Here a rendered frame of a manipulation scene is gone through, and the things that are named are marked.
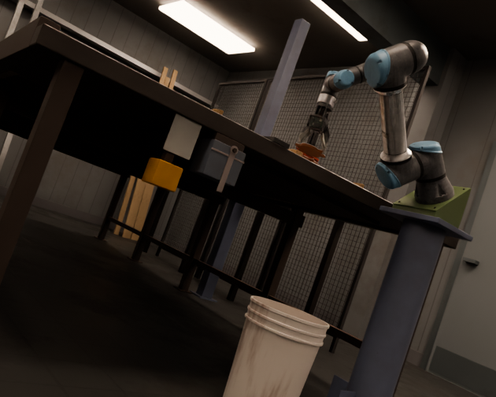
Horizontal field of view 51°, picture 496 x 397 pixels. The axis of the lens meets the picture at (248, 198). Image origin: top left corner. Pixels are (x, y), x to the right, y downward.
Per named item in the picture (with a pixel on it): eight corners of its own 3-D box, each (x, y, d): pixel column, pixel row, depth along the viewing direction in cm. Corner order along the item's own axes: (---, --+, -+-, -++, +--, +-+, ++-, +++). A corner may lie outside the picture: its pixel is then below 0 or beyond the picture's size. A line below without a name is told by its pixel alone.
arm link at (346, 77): (359, 63, 215) (347, 69, 226) (334, 72, 212) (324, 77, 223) (365, 81, 216) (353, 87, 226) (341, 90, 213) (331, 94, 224)
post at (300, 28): (216, 302, 415) (316, 25, 432) (199, 298, 406) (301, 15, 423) (206, 296, 429) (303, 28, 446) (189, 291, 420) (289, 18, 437)
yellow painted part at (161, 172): (175, 192, 165) (201, 123, 167) (150, 183, 160) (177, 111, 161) (164, 189, 171) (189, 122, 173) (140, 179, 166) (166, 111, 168)
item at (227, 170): (233, 197, 176) (251, 147, 177) (200, 183, 168) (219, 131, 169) (216, 193, 185) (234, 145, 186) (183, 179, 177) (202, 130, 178)
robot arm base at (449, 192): (460, 188, 210) (456, 165, 207) (446, 204, 200) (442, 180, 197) (423, 188, 221) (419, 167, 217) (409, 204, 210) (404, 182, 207)
